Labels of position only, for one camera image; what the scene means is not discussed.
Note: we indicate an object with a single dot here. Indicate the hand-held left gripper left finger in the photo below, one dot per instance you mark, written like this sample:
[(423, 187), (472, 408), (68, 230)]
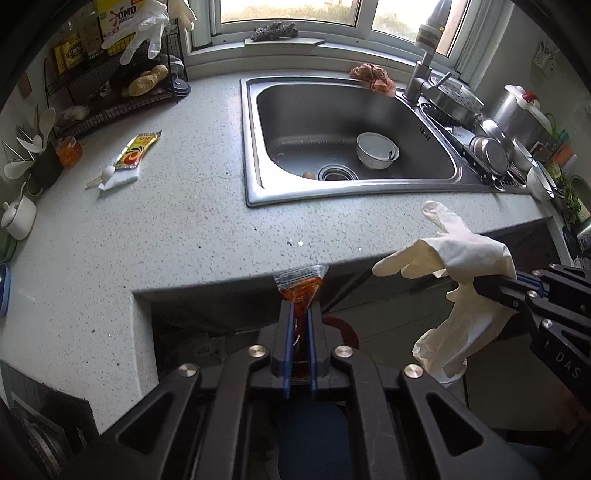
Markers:
[(288, 323)]

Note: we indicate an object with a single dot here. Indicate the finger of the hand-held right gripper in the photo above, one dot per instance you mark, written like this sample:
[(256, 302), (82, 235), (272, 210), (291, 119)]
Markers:
[(503, 290), (568, 277)]

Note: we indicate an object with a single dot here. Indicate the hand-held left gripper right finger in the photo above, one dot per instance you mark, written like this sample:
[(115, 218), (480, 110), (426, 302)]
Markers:
[(314, 323)]

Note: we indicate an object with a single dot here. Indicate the red chili oil packet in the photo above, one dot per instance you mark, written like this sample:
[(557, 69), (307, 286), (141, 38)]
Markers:
[(300, 286)]

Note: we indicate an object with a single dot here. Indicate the cream rubber glove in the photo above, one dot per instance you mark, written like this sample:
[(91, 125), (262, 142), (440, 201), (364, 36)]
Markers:
[(461, 258)]

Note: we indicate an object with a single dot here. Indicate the person's right hand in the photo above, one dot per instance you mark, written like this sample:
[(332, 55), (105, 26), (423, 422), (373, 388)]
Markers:
[(572, 413)]

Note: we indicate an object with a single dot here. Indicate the green vegetables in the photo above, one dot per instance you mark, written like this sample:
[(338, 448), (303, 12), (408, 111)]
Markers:
[(570, 194)]

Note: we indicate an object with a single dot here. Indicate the small white bowl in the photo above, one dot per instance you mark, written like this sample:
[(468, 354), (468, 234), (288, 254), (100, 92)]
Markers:
[(540, 182)]

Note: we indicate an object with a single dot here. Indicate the orange teal box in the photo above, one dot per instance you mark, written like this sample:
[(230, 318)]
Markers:
[(561, 147)]

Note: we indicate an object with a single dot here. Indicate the steel bowls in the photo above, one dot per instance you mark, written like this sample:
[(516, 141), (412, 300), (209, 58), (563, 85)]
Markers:
[(491, 157)]

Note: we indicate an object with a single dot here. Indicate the large steel pot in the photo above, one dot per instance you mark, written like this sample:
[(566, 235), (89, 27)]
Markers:
[(512, 115)]

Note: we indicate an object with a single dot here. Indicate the steel kitchen sink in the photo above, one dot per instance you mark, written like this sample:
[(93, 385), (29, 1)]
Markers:
[(323, 124)]

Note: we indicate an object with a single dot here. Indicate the steel colander pot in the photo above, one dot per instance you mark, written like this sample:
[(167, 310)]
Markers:
[(455, 97)]

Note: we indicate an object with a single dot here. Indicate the white tissue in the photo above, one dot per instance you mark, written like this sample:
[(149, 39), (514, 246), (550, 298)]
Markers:
[(122, 180)]

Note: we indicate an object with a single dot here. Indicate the steel faucet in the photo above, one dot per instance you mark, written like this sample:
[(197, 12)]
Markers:
[(418, 78)]

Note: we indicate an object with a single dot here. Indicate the yellow sauce packet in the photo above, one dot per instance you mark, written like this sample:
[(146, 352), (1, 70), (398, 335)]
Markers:
[(138, 150)]

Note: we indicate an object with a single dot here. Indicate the white plastic spoon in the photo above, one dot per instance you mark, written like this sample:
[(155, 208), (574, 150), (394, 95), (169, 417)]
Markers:
[(104, 175)]

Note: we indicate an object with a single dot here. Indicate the orange rag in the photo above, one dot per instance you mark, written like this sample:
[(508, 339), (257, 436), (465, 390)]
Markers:
[(374, 76)]

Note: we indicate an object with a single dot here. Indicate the black round object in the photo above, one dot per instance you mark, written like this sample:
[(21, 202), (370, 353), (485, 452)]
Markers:
[(179, 85)]

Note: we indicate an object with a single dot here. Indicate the black gas stove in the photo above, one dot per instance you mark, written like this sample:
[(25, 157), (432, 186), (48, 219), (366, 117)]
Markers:
[(41, 415)]

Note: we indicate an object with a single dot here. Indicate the bread roll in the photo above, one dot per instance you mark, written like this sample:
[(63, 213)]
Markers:
[(147, 78)]

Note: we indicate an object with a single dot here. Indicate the black utensil cup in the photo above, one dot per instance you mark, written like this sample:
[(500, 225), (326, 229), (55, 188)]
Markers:
[(46, 168)]

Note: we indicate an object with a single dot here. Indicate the white lidded ceramic container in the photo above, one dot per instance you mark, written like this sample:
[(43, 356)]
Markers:
[(18, 217)]

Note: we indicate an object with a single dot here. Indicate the steel wool scrubber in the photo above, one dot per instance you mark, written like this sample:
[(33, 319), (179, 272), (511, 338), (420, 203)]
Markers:
[(274, 30)]

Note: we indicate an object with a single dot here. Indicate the black plastic bag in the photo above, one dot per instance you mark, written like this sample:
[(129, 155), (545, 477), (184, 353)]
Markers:
[(120, 79)]

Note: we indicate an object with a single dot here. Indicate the white ceramic spoon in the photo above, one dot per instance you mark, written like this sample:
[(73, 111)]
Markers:
[(21, 193)]

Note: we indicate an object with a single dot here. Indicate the garlic bulbs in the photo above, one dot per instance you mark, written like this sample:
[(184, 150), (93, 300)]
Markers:
[(74, 113)]

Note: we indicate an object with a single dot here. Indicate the window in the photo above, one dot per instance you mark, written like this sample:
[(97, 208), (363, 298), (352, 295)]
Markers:
[(364, 16)]

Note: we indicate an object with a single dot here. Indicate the white rice paddle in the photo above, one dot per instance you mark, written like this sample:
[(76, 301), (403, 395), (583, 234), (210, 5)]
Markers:
[(28, 145), (47, 121), (16, 168)]

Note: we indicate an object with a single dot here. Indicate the metal utensils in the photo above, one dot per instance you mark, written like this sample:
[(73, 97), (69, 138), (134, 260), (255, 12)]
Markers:
[(14, 150)]

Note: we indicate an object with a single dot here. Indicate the yellow black packet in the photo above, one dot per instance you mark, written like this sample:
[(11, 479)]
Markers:
[(69, 55)]

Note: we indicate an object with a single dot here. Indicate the yellow detergent box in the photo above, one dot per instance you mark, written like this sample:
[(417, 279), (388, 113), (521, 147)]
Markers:
[(117, 18)]

